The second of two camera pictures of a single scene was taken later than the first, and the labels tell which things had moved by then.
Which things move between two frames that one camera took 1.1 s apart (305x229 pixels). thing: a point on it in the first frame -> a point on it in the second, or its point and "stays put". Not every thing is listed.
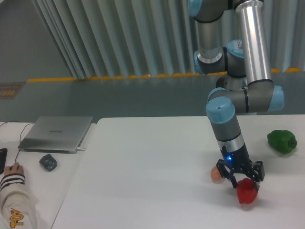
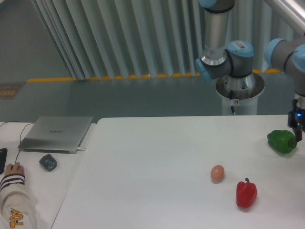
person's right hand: (15, 168) stays put
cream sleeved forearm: (18, 208) stays put
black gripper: (238, 159) -> (296, 120)
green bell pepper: (283, 141) stays put
